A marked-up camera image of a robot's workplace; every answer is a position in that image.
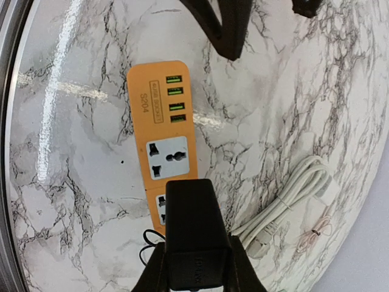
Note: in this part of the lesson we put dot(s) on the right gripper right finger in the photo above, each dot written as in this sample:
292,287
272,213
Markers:
241,276

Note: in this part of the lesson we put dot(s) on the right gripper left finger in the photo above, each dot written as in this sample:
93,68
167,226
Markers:
155,275

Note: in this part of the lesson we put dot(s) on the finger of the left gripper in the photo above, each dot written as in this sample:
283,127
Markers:
306,8
227,33

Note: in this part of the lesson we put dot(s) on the black adapter with cable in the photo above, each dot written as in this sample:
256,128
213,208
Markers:
197,247

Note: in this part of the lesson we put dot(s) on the orange power strip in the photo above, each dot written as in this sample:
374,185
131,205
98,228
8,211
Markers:
162,114

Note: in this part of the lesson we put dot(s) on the front aluminium rail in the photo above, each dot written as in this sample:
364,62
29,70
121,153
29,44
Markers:
14,16

